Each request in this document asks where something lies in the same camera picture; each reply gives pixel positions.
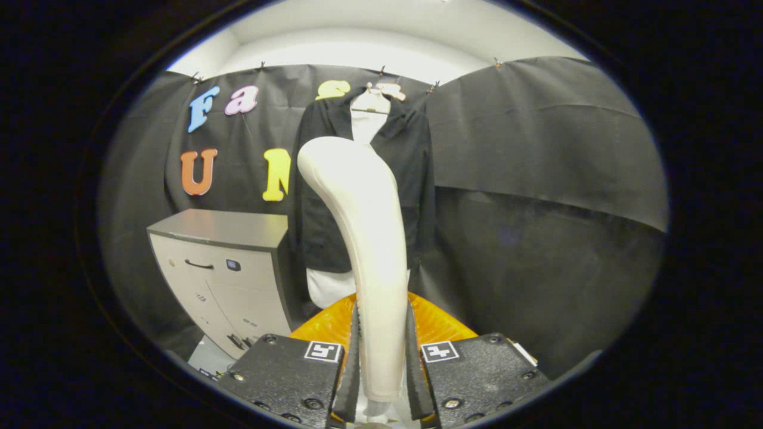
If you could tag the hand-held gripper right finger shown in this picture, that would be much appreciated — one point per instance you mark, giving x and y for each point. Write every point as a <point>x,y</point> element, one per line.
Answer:
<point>477,372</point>

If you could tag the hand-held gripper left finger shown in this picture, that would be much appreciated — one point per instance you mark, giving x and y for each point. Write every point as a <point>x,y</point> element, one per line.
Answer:
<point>286,375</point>

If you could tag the white garment steamer head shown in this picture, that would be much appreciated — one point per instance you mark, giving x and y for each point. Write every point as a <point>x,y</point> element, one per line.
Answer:
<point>369,250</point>

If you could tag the black jacket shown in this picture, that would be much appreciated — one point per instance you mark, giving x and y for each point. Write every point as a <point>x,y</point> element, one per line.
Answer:
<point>414,167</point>

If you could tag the small beige box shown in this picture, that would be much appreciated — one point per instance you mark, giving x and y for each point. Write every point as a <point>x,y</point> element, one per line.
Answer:
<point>526,353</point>

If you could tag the grey cabinet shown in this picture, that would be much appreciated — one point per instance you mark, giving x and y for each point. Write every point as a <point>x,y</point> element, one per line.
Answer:
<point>220,229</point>

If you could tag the black backdrop cloth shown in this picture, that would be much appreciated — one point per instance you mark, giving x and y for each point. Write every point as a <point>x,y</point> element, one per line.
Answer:
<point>244,143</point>
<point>536,179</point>

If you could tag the white plastic hanger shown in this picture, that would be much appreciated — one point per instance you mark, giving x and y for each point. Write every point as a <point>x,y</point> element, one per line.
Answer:
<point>371,102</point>

